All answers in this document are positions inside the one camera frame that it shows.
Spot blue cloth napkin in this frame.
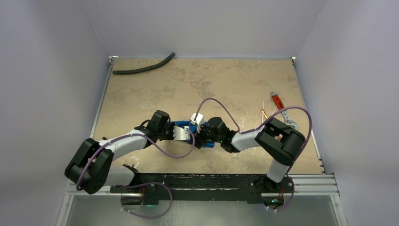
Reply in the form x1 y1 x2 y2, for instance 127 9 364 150
165 121 215 149

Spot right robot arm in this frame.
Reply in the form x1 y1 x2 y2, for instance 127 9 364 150
194 117 305 192

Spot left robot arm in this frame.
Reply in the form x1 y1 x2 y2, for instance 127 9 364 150
64 110 176 194

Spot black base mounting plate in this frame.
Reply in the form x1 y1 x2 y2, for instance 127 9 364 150
111 173 294 205

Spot black foam tube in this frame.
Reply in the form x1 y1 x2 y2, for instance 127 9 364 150
112 52 176 75

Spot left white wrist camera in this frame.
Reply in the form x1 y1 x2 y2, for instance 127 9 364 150
174 126 191 141

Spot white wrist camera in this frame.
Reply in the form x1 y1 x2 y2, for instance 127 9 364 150
174 126 191 141
189 113 205 126

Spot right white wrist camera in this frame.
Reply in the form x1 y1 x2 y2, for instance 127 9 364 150
189 113 205 126

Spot red handled adjustable wrench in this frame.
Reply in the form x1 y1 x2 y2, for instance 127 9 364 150
270 91 299 130

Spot aluminium frame rail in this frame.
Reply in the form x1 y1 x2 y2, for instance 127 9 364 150
64 174 340 196

